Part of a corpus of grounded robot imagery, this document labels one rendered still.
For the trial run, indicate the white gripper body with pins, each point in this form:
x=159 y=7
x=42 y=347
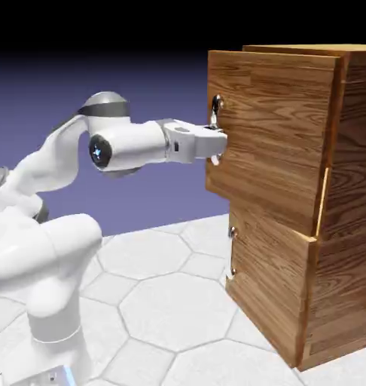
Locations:
x=207 y=143

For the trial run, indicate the large wooden cabinet door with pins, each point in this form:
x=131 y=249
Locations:
x=270 y=135

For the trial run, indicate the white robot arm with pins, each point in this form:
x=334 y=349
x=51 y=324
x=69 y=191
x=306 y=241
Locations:
x=125 y=141

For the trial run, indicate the small wooden cabinet door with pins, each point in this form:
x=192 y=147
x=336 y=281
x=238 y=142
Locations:
x=267 y=280

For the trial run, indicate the light wood cabinet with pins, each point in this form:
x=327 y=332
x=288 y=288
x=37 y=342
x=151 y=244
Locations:
x=345 y=211

